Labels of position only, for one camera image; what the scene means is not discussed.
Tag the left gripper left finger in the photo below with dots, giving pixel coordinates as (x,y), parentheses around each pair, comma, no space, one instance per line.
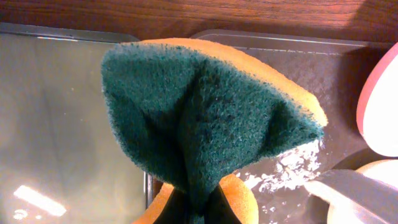
(175,211)

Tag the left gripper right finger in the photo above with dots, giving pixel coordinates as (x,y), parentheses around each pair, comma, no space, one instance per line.
(218,210)

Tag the green and yellow sponge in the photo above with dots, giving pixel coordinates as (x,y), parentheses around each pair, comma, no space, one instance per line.
(190,112)

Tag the light grey plate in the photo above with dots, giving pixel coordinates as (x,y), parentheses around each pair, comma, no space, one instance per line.
(371,201)

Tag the white plate yellow stain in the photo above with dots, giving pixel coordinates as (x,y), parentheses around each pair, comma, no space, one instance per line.
(383,170)

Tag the pink rimmed white plate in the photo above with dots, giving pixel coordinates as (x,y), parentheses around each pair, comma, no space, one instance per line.
(376,113)

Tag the small green tray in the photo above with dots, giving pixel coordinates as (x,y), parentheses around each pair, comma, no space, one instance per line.
(60,162)

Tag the large dark brown tray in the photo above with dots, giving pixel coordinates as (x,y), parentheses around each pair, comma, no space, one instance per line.
(334,71)

